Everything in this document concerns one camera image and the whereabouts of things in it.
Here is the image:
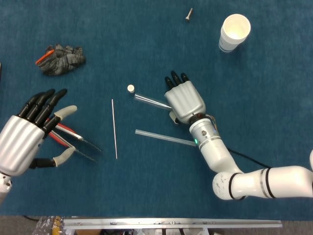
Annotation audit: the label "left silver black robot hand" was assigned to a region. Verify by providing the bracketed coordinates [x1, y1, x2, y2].
[0, 88, 78, 177]

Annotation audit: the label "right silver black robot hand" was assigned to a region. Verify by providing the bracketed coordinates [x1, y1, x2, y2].
[164, 70, 206, 124]

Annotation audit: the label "transparent glass test tube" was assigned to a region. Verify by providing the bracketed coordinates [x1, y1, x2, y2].
[133, 92, 173, 110]

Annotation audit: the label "thin white rod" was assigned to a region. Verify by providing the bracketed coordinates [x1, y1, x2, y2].
[111, 98, 118, 160]

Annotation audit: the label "metal bolt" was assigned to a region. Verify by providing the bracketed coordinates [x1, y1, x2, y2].
[184, 7, 194, 23]

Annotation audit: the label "crumpled clear plastic bag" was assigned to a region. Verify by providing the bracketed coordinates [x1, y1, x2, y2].
[36, 215, 65, 235]

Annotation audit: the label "white paper cup stack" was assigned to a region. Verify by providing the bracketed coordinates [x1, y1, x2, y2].
[218, 13, 252, 53]

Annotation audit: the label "black grey work glove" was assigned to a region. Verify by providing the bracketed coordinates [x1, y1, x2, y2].
[35, 43, 87, 76]

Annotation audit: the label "blue carpet table cover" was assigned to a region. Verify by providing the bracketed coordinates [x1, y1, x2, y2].
[0, 0, 313, 221]

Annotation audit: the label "metal tongs with red handles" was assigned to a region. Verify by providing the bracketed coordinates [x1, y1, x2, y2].
[45, 118, 102, 164]

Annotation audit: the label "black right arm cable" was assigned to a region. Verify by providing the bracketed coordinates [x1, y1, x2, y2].
[226, 146, 272, 169]

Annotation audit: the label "aluminium frame rail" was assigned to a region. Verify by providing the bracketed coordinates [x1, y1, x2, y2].
[63, 218, 283, 230]

